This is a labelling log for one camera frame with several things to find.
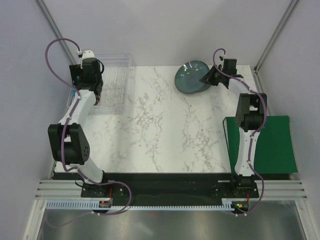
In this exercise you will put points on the pale green ceramic plate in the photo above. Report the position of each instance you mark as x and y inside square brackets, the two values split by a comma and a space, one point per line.
[201, 88]

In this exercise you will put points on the dark teal floral plate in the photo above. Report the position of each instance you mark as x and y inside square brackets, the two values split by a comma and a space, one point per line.
[188, 76]

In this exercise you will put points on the white wire dish rack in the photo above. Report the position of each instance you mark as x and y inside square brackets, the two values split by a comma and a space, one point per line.
[116, 77]

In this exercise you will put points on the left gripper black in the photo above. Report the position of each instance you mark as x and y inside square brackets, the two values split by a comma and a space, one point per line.
[74, 69]

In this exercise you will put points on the aluminium rail front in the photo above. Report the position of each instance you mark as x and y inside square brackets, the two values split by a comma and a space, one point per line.
[216, 189]

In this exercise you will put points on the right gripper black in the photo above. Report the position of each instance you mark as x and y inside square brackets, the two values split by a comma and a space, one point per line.
[215, 76]

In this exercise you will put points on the green mat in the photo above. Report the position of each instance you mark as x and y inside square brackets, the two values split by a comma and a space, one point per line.
[274, 153]

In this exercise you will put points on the left aluminium frame post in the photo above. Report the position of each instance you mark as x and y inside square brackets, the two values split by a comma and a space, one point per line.
[55, 29]

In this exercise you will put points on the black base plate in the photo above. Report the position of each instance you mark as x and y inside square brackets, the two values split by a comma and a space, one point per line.
[161, 202]

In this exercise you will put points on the aluminium frame post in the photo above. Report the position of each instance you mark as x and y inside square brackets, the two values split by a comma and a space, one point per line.
[55, 29]
[276, 33]

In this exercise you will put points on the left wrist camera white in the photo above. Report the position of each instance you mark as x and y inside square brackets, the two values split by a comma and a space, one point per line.
[85, 55]

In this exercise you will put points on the right aluminium frame post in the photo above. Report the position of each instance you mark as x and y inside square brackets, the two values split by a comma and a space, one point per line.
[276, 33]

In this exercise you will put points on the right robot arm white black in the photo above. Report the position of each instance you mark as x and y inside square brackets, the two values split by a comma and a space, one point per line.
[250, 114]

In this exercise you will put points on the left cable duct white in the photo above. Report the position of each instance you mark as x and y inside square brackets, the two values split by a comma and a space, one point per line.
[73, 204]

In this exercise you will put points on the cable duct white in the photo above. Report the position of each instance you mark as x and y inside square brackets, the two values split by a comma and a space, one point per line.
[238, 203]
[73, 204]

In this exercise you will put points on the right cable duct white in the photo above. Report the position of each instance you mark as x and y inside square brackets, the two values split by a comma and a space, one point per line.
[238, 203]

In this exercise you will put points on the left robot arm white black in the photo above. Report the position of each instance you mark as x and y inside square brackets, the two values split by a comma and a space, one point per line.
[68, 142]

